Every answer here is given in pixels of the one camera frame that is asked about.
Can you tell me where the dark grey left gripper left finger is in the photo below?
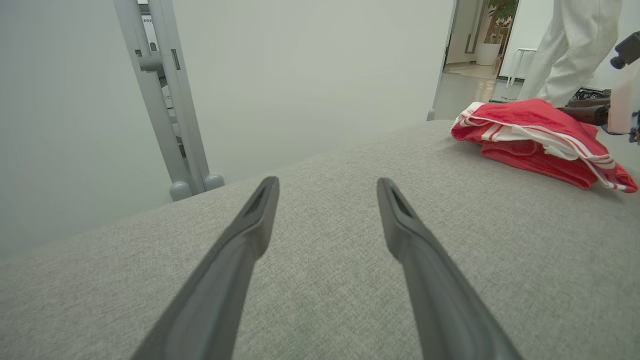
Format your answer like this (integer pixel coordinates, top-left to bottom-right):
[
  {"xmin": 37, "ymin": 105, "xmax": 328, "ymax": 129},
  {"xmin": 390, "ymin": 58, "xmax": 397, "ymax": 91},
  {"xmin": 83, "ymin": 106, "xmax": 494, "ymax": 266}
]
[{"xmin": 131, "ymin": 176, "xmax": 280, "ymax": 360}]

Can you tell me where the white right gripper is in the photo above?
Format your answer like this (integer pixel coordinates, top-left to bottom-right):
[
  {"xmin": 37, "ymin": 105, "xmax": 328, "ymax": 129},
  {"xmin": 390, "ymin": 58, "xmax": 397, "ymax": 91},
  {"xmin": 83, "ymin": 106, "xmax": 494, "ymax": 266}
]
[{"xmin": 558, "ymin": 61, "xmax": 640, "ymax": 145}]

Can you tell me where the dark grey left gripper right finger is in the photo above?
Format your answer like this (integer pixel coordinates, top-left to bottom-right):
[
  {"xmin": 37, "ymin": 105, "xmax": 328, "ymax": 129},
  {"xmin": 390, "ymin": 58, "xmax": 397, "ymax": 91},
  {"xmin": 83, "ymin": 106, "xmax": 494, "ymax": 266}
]
[{"xmin": 376, "ymin": 177, "xmax": 524, "ymax": 360}]

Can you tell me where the red and white garment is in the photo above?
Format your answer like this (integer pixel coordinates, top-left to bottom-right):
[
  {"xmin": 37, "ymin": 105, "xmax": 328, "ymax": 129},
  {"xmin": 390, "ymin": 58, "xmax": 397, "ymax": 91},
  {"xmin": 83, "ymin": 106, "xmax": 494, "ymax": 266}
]
[{"xmin": 450, "ymin": 98, "xmax": 639, "ymax": 194}]

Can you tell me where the black patterned floor item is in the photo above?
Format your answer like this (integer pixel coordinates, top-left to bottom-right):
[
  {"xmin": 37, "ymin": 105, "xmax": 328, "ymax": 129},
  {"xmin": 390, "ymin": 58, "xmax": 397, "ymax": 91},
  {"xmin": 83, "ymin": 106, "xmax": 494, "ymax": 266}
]
[{"xmin": 570, "ymin": 87, "xmax": 612, "ymax": 101}]

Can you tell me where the person in white trousers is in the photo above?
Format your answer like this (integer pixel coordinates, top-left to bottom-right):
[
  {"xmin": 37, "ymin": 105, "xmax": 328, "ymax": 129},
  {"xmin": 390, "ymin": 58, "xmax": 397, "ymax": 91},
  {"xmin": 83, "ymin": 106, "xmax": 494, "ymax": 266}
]
[{"xmin": 517, "ymin": 0, "xmax": 624, "ymax": 108}]

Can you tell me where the white stool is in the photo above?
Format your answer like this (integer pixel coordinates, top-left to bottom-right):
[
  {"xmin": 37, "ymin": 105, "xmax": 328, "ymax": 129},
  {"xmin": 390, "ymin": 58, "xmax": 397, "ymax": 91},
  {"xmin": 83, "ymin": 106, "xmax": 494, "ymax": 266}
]
[{"xmin": 506, "ymin": 47, "xmax": 539, "ymax": 90}]

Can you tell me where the potted plant white pot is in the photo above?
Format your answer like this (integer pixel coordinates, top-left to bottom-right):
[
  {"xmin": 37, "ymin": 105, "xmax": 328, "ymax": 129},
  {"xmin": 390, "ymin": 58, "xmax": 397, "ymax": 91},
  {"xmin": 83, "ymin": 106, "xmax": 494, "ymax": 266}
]
[{"xmin": 474, "ymin": 0, "xmax": 520, "ymax": 67}]

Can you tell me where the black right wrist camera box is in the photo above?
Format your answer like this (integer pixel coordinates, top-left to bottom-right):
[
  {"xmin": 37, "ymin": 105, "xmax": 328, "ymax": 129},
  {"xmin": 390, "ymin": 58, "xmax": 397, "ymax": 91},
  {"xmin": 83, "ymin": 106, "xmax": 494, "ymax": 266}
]
[{"xmin": 609, "ymin": 31, "xmax": 640, "ymax": 70}]

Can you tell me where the grey metal frame post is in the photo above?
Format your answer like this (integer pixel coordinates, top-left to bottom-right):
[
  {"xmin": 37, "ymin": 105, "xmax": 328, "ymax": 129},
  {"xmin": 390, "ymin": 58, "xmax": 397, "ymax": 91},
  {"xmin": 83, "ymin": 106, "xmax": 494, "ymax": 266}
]
[{"xmin": 113, "ymin": 0, "xmax": 225, "ymax": 202}]

